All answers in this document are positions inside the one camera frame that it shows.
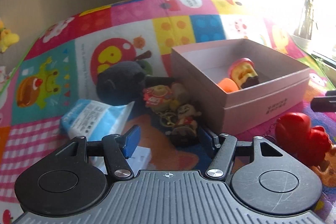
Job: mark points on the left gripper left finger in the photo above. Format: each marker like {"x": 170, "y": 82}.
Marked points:
{"x": 117, "y": 149}

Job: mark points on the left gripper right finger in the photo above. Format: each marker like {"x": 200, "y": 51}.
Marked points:
{"x": 221, "y": 149}

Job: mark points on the blue tissue pack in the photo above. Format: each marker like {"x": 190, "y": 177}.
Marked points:
{"x": 94, "y": 120}

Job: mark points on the red cartoon figure toy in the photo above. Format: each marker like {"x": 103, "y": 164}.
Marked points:
{"x": 310, "y": 144}

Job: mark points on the cartoon figure keychain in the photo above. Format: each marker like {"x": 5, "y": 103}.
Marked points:
{"x": 180, "y": 118}

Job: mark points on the orange small toy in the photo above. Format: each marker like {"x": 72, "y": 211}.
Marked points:
{"x": 228, "y": 85}

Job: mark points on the red cartoon keychain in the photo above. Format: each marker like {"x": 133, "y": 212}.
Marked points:
{"x": 158, "y": 98}

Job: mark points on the black plush toy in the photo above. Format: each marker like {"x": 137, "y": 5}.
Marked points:
{"x": 124, "y": 82}

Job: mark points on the pink round cartoon disc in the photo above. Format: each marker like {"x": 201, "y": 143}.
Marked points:
{"x": 243, "y": 73}

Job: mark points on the pink cardboard box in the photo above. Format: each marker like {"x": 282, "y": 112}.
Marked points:
{"x": 201, "y": 66}

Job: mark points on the colourful cartoon play mat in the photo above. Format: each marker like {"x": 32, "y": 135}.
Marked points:
{"x": 64, "y": 62}

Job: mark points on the yellow plush toy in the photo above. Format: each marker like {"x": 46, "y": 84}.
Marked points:
{"x": 8, "y": 38}

